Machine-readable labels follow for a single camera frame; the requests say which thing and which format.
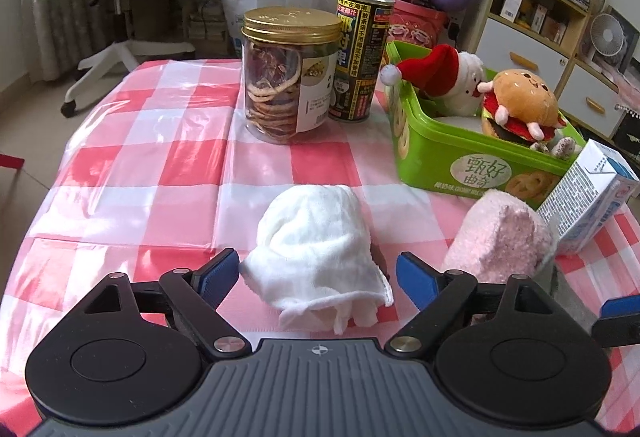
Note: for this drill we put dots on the black drink can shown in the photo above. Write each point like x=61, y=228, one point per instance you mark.
x=357, y=67

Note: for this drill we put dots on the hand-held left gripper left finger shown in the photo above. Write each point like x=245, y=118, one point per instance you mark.
x=217, y=279

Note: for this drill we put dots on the white towel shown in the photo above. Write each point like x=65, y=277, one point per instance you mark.
x=310, y=247

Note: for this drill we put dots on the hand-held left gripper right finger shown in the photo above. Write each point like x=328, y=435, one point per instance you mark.
x=415, y=279

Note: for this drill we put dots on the low wooden drawer cabinet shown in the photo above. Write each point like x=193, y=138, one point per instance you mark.
x=590, y=97

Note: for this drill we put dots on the santa plush toy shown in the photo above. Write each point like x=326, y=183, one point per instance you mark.
x=440, y=72

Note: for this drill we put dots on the white shopping bag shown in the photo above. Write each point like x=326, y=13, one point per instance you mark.
x=232, y=17

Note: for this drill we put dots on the tall wooden shelf cabinet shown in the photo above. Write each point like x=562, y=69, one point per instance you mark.
x=520, y=52

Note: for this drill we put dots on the burger plush toy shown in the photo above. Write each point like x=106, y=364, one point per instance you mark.
x=525, y=97

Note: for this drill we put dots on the red snack bucket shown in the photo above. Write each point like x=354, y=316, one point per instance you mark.
x=415, y=24

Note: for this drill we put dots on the clear jar with gold lid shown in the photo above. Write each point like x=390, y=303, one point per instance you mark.
x=280, y=82

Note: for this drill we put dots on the patterned cloth with lace trim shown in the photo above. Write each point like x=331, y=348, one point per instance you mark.
x=565, y=148

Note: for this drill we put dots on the white desk fan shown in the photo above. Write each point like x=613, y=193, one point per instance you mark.
x=602, y=34

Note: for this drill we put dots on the black picture frame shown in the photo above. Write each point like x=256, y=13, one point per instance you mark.
x=631, y=42

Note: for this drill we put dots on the green plastic bin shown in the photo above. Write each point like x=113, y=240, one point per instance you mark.
x=430, y=157

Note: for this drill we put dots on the small white box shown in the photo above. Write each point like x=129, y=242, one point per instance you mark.
x=511, y=6

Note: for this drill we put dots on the blue and white milk carton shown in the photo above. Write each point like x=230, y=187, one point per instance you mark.
x=580, y=197

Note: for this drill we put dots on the red stool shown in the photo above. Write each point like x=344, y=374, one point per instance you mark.
x=10, y=161

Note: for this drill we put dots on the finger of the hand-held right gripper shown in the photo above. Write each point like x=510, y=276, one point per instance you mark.
x=622, y=308

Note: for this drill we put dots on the pink checked cloth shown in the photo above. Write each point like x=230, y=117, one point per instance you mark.
x=630, y=89

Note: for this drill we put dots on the red and white checked tablecloth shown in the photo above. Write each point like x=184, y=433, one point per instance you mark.
x=150, y=167

